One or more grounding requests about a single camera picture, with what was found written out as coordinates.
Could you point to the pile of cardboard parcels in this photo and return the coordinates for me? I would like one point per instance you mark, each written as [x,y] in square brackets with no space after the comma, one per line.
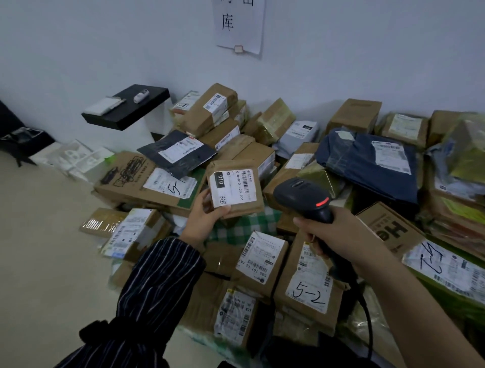
[261,265]

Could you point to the small brown labelled box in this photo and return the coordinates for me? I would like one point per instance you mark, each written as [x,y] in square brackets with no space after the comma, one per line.
[235,187]

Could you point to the black barcode scanner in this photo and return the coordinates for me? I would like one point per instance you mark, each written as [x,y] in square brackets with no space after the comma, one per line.
[303,195]

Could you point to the person's left thumb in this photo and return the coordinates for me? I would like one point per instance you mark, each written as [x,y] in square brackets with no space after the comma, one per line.
[220,211]

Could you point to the black stand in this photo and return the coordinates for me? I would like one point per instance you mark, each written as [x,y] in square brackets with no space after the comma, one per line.
[22,140]

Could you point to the person's left forearm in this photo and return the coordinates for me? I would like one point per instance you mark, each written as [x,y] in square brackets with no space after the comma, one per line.
[151,295]

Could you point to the green checkered cloth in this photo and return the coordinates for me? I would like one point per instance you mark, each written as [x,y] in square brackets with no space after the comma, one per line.
[261,225]

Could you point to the person's right thumb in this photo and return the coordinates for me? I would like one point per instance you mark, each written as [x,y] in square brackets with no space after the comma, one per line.
[309,224]

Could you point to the white paper wall sign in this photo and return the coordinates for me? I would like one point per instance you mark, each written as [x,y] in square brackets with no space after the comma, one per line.
[238,22]

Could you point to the black mailer bag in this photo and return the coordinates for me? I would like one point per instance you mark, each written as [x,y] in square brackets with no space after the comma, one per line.
[172,151]

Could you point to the flat white box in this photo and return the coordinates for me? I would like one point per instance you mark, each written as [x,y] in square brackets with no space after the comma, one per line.
[102,106]

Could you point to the dark blue mailer bag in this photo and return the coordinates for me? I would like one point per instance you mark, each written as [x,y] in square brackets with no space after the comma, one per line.
[360,166]

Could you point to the white foam packaging trays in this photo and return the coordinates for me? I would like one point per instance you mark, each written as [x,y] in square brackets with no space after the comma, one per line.
[81,159]

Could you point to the white mailer bag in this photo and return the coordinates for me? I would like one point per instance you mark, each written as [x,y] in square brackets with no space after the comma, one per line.
[297,136]

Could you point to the small tape piece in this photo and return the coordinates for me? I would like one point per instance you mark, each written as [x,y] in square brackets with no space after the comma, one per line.
[239,49]

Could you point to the person's right hand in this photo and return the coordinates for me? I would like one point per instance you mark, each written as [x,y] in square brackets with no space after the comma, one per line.
[344,239]

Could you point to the person's right forearm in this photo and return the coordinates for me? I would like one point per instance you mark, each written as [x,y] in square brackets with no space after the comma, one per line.
[416,314]

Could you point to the person's left hand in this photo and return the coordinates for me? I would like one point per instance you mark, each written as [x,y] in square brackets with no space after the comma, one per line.
[200,223]

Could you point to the large flat box with drawing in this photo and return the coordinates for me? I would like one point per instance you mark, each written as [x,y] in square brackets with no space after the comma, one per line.
[129,178]

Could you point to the small white device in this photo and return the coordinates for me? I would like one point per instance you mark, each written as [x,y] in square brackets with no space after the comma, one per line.
[141,96]

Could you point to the black wall shelf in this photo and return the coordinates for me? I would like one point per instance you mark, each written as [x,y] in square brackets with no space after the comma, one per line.
[129,110]

